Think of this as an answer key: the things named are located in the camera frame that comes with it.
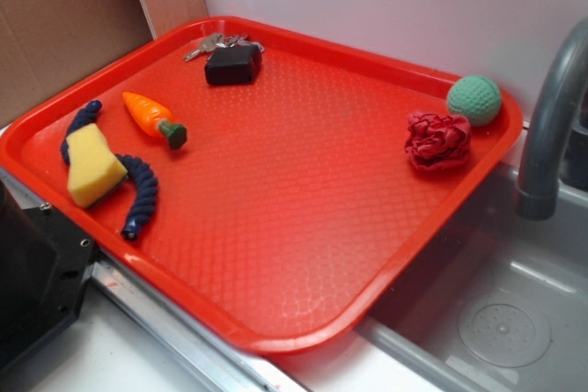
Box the yellow sponge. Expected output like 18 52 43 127
66 123 128 208

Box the silver metal rail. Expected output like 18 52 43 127
0 166 304 392

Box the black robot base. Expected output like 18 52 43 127
1 185 96 372

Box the brown cardboard panel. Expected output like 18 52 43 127
1 0 208 126

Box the green dimpled ball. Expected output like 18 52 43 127
447 75 502 127

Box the dark blue rope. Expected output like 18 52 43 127
60 99 160 242

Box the black box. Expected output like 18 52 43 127
204 45 262 85

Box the red plastic tray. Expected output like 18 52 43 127
1 17 523 354

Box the silver key bunch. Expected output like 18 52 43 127
183 32 266 62

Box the crumpled red cloth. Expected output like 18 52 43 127
404 111 471 172

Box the grey toy faucet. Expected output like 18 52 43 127
515 18 587 220

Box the grey toy sink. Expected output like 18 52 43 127
359 166 587 391

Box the orange toy carrot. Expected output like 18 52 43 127
122 92 187 151

